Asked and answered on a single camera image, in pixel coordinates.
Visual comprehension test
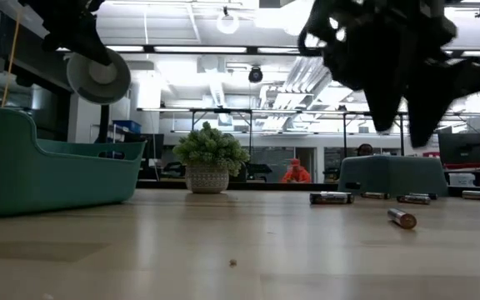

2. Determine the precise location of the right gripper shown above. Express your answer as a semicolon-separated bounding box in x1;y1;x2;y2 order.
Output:
297;0;480;149

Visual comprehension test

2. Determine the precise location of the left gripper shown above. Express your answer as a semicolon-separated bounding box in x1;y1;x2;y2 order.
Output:
18;0;113;67

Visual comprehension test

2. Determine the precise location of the teal green plastic bin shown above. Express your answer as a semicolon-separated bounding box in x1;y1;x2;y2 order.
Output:
0;106;147;218

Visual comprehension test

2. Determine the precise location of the white desk lamp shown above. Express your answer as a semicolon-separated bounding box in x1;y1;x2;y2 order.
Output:
65;44;132;145

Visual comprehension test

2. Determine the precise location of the person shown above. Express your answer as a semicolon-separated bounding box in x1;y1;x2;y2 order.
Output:
280;157;313;184
356;142;374;158

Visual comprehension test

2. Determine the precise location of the blue-grey plastic bin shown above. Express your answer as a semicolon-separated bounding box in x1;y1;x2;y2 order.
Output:
337;155;449;198

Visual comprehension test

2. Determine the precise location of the black computer monitor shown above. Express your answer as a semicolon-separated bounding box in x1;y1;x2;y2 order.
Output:
139;132;165;160
437;132;480;166

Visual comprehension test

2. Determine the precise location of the blue storage crate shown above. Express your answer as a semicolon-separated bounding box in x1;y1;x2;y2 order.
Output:
112;119;143;134

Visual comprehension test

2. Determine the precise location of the potted green succulent plant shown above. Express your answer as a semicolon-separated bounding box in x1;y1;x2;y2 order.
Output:
172;121;251;195

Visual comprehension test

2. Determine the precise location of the round ceiling ring light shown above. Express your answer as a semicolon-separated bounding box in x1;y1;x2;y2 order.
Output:
216;7;241;36

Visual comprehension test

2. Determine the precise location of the black background rig frame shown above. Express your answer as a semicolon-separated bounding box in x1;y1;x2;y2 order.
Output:
136;107;410;159

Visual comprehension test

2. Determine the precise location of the hanging black camera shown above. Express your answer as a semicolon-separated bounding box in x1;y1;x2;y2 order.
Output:
247;65;264;84

